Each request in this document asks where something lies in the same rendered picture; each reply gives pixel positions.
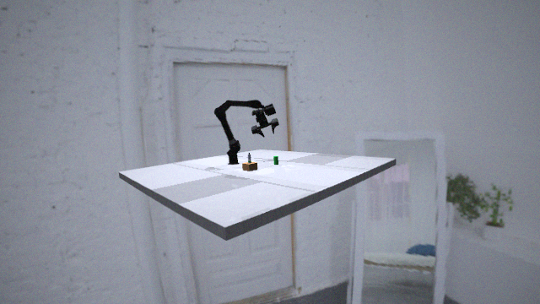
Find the brown square block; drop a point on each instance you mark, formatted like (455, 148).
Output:
(249, 166)

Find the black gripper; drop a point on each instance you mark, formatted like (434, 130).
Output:
(264, 123)

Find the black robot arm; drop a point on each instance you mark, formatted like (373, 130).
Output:
(220, 113)

